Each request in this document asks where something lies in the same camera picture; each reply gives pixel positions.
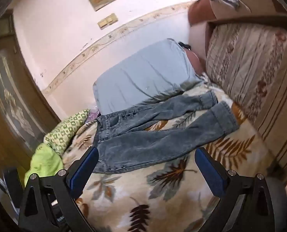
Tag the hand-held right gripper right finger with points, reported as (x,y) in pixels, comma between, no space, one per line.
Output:
(210,171)

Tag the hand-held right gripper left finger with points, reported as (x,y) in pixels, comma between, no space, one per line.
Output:
(83,166)

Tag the grey-blue denim pants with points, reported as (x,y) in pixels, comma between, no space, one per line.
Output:
(143,137)

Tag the green patterned cloth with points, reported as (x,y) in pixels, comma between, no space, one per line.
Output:
(64,131)

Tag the lime green cloth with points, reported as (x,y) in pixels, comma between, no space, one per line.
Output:
(43,162)

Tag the purple plastic bag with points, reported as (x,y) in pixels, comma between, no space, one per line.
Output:
(93,116)

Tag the leaf print blanket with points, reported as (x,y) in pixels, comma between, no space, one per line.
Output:
(162,198)

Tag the wooden mirrored wardrobe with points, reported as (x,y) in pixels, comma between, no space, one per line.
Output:
(10,101)

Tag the striped floral mattress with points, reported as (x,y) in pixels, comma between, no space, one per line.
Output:
(259,77)

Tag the grey pillow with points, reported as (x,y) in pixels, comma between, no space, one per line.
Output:
(145,77)

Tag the pink pillow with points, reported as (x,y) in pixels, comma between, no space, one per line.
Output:
(196,62)

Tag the small black object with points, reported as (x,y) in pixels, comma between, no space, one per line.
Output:
(184,45)

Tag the brown wooden headboard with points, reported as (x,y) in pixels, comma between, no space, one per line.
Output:
(200,11)

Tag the beige wall switch plate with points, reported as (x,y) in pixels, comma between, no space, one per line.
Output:
(107,21)

